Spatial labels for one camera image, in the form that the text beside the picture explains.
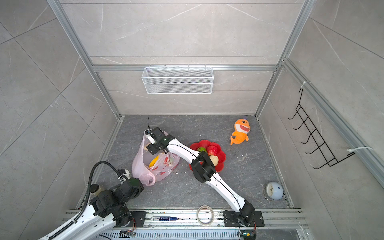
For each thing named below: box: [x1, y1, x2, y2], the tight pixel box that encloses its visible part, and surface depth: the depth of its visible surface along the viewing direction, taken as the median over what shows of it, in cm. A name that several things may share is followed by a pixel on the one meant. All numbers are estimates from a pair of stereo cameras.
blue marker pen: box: [151, 216, 178, 222], surface depth 74 cm
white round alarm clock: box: [263, 182, 284, 201], surface depth 78 cm
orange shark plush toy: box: [230, 118, 251, 146], surface depth 105 cm
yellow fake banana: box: [149, 155, 160, 168], surface depth 92 cm
